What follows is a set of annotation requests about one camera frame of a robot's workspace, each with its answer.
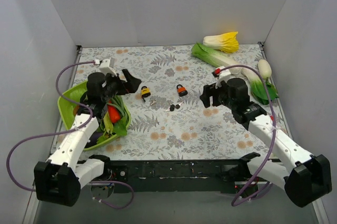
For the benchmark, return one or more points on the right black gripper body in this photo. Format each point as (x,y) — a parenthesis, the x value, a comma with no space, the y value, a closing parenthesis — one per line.
(214,96)

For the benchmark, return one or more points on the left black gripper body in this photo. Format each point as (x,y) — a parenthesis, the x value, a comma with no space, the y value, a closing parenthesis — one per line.
(122,84)

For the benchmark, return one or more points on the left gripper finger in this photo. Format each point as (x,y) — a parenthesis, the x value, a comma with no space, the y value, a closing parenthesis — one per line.
(122,91)
(131,83)

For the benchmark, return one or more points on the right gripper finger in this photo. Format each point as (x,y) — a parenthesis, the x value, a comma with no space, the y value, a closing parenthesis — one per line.
(216,100)
(208,91)

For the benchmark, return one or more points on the orange padlock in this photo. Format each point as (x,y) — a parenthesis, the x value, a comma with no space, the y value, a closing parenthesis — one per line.
(181,90)

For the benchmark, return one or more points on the black-headed keys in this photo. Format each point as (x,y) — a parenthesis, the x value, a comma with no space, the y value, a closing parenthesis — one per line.
(174,107)

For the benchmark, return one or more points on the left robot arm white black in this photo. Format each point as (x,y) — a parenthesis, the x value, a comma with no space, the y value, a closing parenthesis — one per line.
(60,178)

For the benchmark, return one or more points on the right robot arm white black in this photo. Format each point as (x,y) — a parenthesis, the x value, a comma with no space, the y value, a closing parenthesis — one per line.
(303,176)

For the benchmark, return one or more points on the green beans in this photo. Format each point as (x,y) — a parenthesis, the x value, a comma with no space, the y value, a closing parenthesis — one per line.
(118,105)

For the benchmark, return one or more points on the yellow padlock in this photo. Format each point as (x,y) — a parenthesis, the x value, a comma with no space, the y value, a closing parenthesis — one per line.
(145,92)

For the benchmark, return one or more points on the orange bell pepper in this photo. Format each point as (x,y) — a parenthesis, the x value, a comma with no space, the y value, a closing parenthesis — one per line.
(113,114)

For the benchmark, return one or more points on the bok choy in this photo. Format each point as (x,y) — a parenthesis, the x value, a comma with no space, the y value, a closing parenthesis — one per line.
(262,91)

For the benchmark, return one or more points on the green leafy vegetable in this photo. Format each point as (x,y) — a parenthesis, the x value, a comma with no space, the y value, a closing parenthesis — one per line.
(111,131)

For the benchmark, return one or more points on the green napa cabbage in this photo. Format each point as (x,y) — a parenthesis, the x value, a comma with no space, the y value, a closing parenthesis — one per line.
(211,56)

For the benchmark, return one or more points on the white radish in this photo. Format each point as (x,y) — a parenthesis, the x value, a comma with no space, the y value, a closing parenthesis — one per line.
(264,69)

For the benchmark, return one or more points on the floral table mat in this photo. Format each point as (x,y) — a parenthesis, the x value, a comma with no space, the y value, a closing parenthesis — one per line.
(191,132)

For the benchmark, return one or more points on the yellow white cabbage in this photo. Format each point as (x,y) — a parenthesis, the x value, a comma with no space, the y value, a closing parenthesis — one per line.
(226,42)

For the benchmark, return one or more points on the purple eggplant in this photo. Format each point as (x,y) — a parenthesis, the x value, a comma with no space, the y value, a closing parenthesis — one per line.
(93,140)

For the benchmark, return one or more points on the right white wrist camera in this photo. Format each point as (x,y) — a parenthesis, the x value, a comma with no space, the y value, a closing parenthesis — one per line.
(222,75)

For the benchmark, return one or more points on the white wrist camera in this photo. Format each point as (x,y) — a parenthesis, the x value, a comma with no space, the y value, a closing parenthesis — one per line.
(222,75)
(107,66)

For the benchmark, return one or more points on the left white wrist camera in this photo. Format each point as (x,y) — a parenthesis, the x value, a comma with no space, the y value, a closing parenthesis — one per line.
(107,66)

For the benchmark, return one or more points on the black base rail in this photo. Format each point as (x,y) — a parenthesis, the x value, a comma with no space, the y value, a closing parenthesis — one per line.
(174,176)

